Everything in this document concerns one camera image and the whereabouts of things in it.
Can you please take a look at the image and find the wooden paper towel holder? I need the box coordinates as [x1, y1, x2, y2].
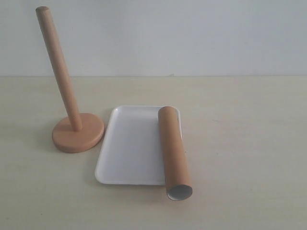
[35, 6, 105, 153]

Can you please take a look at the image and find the brown cardboard tube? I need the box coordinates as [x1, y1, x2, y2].
[158, 106, 193, 201]

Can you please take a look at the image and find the white rectangular plastic tray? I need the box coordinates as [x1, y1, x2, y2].
[94, 104, 185, 186]

